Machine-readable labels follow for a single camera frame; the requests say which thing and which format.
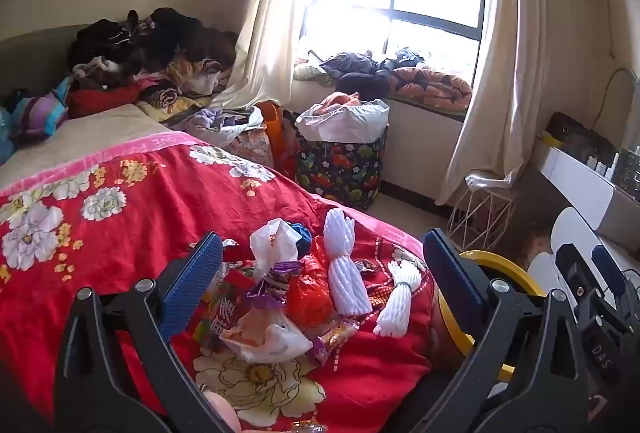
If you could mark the orange patterned blanket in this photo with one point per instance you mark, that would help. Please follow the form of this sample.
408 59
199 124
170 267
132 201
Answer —
432 88

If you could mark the dark jacket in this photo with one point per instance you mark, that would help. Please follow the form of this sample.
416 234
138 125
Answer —
355 68

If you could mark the brown floral quilt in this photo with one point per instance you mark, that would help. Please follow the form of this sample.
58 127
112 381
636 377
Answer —
167 100

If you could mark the large white foam net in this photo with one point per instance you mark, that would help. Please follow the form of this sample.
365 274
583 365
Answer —
345 273

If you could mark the pile of dark clothes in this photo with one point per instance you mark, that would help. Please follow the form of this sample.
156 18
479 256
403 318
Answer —
165 33

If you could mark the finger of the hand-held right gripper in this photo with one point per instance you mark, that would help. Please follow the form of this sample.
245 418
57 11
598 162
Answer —
609 270
571 265

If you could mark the blue purple striped cloth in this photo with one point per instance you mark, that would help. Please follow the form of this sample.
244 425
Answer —
37 113

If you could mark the yellow round bin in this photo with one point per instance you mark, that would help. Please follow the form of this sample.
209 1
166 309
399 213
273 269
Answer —
455 333

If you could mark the white vanity desk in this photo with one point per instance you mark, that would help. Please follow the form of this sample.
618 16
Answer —
575 183

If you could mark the cream curtain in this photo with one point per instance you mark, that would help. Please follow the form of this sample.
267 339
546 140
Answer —
270 13
505 63

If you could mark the large white plastic bag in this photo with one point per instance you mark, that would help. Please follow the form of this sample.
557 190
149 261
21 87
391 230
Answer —
345 123

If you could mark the grey bed headboard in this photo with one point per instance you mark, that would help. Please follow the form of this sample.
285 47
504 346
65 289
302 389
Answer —
35 58

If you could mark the red floral blanket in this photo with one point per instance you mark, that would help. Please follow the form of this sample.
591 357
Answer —
150 213

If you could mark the orange candy wrapper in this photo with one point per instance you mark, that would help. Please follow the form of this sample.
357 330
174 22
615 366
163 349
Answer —
332 335

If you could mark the red cloth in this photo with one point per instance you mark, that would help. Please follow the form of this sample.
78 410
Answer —
100 99

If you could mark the red printed snack packet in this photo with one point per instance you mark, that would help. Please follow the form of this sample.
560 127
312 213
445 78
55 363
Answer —
225 308

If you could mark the yellow box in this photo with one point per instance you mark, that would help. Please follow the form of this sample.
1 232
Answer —
550 139

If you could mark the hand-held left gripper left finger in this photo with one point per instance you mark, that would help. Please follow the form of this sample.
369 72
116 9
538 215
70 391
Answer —
192 285

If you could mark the red plastic bag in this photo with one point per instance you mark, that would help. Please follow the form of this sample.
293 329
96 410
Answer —
307 298

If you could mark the pink floral bag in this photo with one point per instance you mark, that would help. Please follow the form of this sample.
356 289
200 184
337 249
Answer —
250 148

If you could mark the purple snack wrapper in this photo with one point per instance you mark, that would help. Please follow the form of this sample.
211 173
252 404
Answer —
277 270

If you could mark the group of cosmetic bottles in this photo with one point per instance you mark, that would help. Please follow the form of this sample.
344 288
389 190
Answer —
620 170

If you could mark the orange bag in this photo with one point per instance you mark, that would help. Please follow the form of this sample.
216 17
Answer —
272 128

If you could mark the pink cloth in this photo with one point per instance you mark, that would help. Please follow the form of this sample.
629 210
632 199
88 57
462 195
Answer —
340 99

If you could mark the small white foam net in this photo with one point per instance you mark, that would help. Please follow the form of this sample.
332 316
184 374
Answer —
397 303

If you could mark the small dark candy wrapper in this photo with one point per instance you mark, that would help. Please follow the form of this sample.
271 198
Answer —
369 266

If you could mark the cardboard box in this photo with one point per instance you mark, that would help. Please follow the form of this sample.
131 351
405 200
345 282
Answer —
535 250

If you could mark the lilac cloth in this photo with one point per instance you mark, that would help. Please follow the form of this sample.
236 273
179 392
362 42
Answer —
220 120

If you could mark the dinosaur print laundry basket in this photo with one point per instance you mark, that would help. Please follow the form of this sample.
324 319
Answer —
340 173

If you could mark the dark bag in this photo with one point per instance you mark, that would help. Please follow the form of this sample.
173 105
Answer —
580 138

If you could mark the beige bed sheet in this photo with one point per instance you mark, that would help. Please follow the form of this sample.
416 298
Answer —
90 133

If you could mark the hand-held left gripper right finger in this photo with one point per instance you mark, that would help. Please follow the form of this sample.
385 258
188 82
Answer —
452 278

